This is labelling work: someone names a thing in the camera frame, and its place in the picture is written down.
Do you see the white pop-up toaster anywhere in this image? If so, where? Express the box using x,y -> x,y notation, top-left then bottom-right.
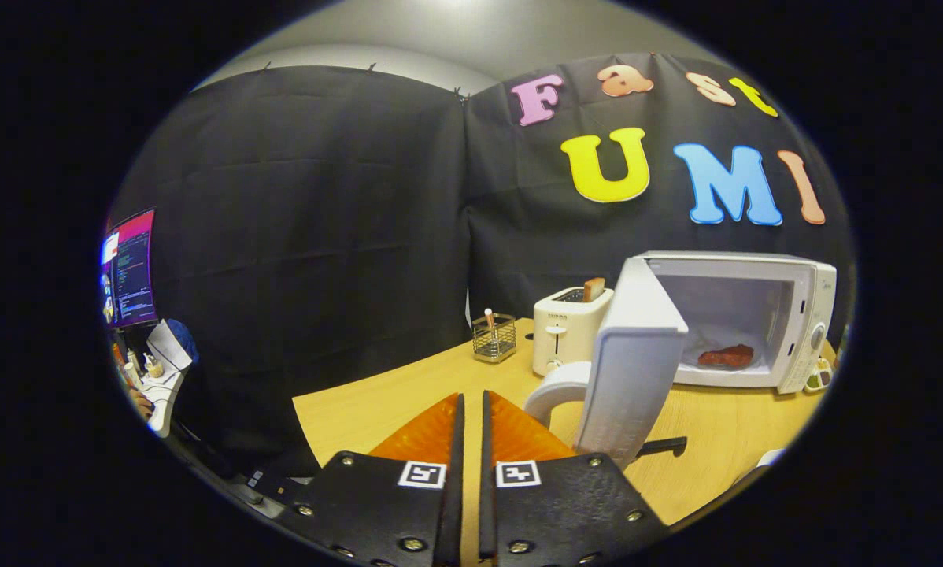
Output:
532,287 -> 616,377

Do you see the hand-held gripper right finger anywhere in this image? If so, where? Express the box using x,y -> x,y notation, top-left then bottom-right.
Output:
479,390 -> 669,567

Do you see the black backdrop cloth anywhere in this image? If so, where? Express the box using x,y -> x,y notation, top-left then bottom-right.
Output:
109,51 -> 858,473

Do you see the red meat piece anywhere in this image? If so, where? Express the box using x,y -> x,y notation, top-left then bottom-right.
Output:
697,343 -> 756,369

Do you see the computer monitor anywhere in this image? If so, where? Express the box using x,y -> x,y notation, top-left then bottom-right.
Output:
100,208 -> 158,328

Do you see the white paper sheet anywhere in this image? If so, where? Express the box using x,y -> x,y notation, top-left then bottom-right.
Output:
147,320 -> 193,371

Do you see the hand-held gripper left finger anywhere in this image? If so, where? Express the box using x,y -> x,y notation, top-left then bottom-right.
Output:
275,392 -> 466,567

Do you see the metal wire basket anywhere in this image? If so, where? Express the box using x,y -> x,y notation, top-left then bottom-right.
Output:
472,313 -> 518,364

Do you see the white toaster oven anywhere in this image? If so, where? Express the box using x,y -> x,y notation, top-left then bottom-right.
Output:
524,250 -> 838,472

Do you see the black flat bracket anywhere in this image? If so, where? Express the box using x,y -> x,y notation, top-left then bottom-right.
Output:
635,436 -> 688,460

